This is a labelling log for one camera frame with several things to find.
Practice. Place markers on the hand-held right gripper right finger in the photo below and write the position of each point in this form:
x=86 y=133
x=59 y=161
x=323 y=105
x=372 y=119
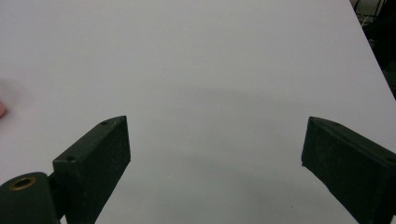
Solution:
x=348 y=161

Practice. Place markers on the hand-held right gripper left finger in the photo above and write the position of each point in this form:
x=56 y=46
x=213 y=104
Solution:
x=93 y=161

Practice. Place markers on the pink object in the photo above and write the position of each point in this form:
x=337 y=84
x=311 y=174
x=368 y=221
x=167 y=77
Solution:
x=1 y=109

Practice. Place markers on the dark metal stand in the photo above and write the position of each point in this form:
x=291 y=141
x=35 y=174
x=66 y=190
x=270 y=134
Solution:
x=378 y=28

